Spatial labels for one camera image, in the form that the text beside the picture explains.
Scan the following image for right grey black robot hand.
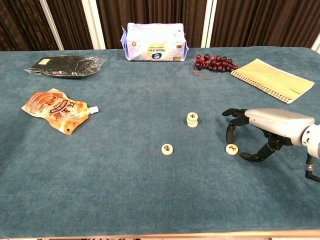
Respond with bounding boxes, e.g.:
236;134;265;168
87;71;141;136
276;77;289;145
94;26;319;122
221;107;316;163

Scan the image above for tan spiral notebook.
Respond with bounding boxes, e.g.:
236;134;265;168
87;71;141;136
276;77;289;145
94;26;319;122
230;58;315;104

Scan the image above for dark red grape bunch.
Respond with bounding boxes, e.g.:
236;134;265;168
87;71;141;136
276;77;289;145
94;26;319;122
191;53;239;80

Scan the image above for white purple tissue pack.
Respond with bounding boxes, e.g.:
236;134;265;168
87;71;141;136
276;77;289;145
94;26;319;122
120;22;190;62

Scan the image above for teal tablecloth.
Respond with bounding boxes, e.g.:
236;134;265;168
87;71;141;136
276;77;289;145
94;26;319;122
0;46;320;238

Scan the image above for dark brown pleated curtain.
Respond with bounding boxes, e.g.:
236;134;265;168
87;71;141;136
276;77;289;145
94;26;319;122
0;0;320;52

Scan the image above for orange spout pouch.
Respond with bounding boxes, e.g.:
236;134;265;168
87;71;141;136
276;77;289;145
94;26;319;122
21;88;100;136

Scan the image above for black gloves in plastic bag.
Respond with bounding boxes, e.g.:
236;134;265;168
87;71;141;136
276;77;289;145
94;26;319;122
24;54;108;79

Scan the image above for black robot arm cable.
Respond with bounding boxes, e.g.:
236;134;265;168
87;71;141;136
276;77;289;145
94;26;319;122
304;152;320;183

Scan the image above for wide white frame post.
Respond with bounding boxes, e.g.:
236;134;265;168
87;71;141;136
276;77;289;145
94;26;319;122
81;0;106;50

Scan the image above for thin white frame post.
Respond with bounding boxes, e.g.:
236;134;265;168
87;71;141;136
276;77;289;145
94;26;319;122
39;0;65;51

